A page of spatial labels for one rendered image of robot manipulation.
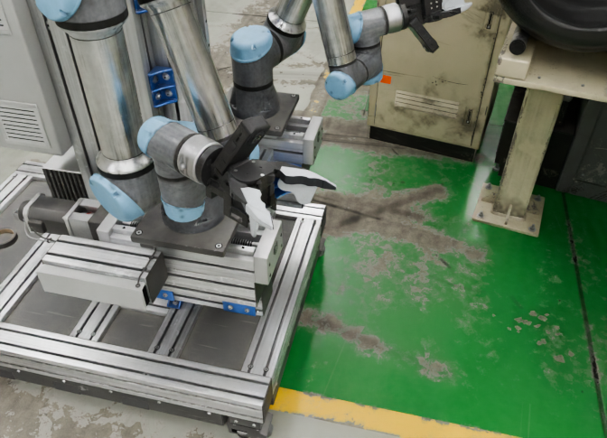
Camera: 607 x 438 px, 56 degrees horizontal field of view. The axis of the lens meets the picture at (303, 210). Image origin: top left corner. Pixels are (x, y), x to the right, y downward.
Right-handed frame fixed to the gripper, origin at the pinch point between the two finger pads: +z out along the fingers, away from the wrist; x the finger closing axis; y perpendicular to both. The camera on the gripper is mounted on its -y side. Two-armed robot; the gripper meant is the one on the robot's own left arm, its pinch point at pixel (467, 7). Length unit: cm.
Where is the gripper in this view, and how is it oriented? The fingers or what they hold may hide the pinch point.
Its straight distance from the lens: 171.5
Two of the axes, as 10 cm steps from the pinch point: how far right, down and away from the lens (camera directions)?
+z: 9.5, -2.8, 1.3
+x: -2.4, -3.8, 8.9
